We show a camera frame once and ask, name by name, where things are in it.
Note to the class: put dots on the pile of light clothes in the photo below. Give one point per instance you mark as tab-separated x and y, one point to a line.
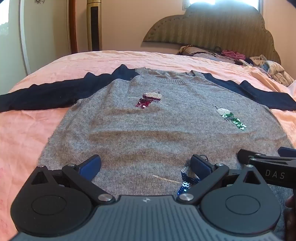
275	69

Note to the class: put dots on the brown wooden door frame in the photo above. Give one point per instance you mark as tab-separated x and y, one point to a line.
72	27

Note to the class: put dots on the gold tower fan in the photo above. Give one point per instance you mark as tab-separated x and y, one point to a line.
94	23

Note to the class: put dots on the grey sweater with navy sleeves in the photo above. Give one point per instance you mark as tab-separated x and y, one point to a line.
148	129

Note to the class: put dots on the white door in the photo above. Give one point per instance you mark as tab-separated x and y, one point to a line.
24	46

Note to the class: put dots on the window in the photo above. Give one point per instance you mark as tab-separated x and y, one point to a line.
203	2

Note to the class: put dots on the person's right hand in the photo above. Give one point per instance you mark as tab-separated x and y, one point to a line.
291	202

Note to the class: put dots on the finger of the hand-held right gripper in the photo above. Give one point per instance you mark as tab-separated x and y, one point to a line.
288	151
246	154

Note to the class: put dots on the olive padded headboard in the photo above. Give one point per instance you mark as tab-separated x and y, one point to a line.
208	27

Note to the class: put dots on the flower wall sticker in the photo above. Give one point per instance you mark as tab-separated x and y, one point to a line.
40	1

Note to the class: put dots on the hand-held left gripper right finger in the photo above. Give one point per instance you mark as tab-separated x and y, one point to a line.
201	165

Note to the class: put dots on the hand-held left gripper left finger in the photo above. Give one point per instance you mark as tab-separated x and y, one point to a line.
91	164

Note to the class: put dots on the pink bed sheet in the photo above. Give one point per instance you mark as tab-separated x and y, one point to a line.
34	134

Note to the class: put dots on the pink garment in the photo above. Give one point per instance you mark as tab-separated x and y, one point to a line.
233	55

